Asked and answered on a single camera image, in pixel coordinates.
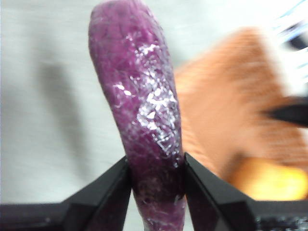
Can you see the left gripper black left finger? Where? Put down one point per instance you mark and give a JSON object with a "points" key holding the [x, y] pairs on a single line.
{"points": [[106, 204]]}

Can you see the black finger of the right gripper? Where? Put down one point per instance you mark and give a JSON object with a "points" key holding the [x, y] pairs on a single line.
{"points": [[293, 111]]}

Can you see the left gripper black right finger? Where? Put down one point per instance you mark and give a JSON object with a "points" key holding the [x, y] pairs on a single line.
{"points": [[211, 204]]}

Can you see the yellow corn cob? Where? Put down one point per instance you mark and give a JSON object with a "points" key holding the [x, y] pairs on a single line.
{"points": [[272, 180]]}

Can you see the brown wicker basket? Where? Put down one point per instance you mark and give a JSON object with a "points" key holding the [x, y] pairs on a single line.
{"points": [[228, 91]]}

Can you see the purple eggplant with green stem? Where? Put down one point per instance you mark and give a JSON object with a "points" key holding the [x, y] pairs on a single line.
{"points": [[134, 84]]}

